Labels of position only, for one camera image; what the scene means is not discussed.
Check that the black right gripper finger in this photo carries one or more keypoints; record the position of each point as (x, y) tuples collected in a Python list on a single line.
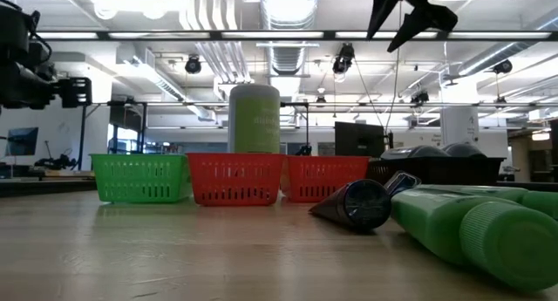
[(427, 19), (383, 8)]

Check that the green travel bottle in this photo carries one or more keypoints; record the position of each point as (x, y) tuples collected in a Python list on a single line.
[(479, 191), (440, 222)]

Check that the small dark screen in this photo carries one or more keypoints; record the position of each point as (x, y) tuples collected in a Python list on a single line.
[(22, 140)]

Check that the black ceiling spotlight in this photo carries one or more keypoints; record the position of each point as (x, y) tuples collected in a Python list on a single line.
[(344, 59), (419, 97), (193, 64), (502, 66)]

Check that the black equipment pile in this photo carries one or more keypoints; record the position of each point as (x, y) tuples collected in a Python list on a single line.
[(54, 162)]

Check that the white square column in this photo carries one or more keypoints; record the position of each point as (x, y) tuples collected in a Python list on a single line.
[(460, 131)]

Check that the black computer monitor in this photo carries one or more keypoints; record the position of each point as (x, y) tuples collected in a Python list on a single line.
[(359, 139)]

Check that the green plastic basket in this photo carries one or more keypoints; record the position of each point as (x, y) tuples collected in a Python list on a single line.
[(131, 179)]

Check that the dark brown plastic basket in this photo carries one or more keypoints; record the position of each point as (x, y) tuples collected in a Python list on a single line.
[(457, 170)]

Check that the person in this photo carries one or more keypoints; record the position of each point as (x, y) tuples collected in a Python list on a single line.
[(304, 151)]

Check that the red plastic basket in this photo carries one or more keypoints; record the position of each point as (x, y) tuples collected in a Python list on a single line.
[(235, 179), (327, 174)]

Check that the dark toiletry tube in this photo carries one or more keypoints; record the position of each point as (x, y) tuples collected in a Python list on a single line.
[(366, 205)]

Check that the silver ventilation duct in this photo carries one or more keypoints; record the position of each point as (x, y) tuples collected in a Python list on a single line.
[(287, 13)]

